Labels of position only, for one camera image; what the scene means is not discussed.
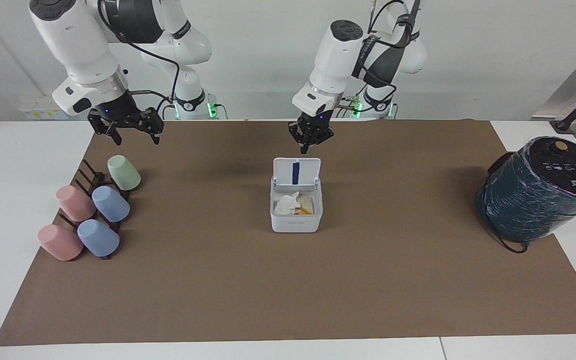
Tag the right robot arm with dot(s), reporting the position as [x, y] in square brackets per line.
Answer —
[75, 45]

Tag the white trash can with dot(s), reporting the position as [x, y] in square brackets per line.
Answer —
[295, 222]

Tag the crumpled white tissue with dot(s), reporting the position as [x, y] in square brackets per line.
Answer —
[288, 204]

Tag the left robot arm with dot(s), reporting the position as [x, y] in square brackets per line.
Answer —
[330, 60]

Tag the green cup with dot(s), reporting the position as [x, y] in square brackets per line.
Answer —
[124, 172]

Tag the blue cup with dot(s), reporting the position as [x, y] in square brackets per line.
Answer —
[111, 203]
[98, 238]

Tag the dark brown cup rack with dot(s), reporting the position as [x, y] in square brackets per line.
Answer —
[91, 178]

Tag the dark teal wrapped cylinder appliance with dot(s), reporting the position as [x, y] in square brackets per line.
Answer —
[538, 195]

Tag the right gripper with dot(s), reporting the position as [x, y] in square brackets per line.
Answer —
[118, 107]

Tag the orange trash scrap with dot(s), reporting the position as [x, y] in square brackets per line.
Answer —
[304, 211]

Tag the pink cup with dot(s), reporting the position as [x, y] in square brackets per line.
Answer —
[74, 202]
[59, 242]

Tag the white and yellow box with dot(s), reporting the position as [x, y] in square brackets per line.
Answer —
[40, 110]

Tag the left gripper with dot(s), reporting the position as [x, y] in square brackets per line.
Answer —
[316, 119]

